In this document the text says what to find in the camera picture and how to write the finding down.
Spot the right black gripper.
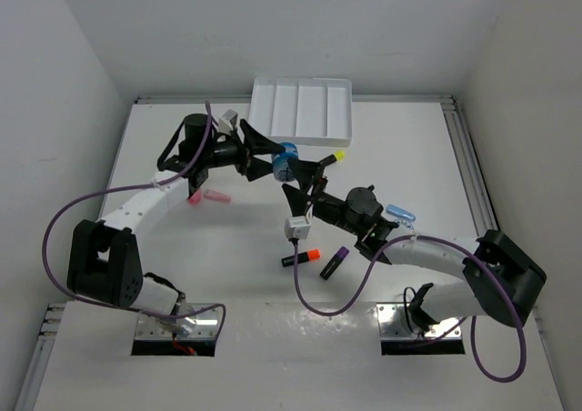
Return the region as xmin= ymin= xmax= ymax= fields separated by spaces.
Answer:
xmin=282 ymin=157 xmax=362 ymax=236

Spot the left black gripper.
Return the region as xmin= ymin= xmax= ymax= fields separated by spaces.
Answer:
xmin=201 ymin=118 xmax=284 ymax=180

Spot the blue tape roll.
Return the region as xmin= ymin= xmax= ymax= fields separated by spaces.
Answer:
xmin=272 ymin=142 xmax=299 ymax=169
xmin=272 ymin=159 xmax=296 ymax=183

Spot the pink eraser case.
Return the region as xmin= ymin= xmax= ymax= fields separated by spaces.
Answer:
xmin=203 ymin=189 xmax=232 ymax=203

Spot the pink tube of pens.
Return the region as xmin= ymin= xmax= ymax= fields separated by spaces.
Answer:
xmin=187 ymin=190 xmax=203 ymax=206

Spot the blue eraser case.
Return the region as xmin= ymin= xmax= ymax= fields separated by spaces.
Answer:
xmin=386 ymin=204 xmax=416 ymax=222

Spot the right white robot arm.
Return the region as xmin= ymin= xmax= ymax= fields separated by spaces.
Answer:
xmin=282 ymin=159 xmax=547 ymax=331

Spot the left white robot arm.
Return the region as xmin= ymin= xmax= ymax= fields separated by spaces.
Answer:
xmin=66 ymin=114 xmax=285 ymax=317

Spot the yellow cap black highlighter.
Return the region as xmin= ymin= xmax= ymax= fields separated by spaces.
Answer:
xmin=318 ymin=151 xmax=346 ymax=167

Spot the white divided organizer tray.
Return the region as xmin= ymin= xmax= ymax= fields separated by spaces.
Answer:
xmin=248 ymin=78 xmax=353 ymax=147

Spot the orange cap black highlighter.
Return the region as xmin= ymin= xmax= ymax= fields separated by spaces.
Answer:
xmin=280 ymin=249 xmax=321 ymax=267

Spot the purple cap black highlighter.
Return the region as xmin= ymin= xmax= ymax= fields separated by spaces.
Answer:
xmin=319 ymin=246 xmax=349 ymax=280

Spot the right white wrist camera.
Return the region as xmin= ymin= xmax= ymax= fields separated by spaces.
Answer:
xmin=284 ymin=211 xmax=312 ymax=240

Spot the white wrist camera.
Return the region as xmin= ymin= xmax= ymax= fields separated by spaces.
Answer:
xmin=284 ymin=211 xmax=312 ymax=240
xmin=217 ymin=109 xmax=238 ymax=135

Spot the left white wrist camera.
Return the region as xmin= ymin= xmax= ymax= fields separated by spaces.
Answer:
xmin=217 ymin=109 xmax=238 ymax=135

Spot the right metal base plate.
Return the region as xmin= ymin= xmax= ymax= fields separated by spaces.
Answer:
xmin=376 ymin=303 xmax=462 ymax=342

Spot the metal base plate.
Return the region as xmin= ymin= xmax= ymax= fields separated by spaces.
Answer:
xmin=134 ymin=303 xmax=222 ymax=342
xmin=376 ymin=303 xmax=462 ymax=342

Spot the aluminium frame rail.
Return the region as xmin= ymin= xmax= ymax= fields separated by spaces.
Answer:
xmin=441 ymin=97 xmax=498 ymax=236

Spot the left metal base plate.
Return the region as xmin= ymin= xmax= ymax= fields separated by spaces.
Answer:
xmin=134 ymin=303 xmax=222 ymax=342

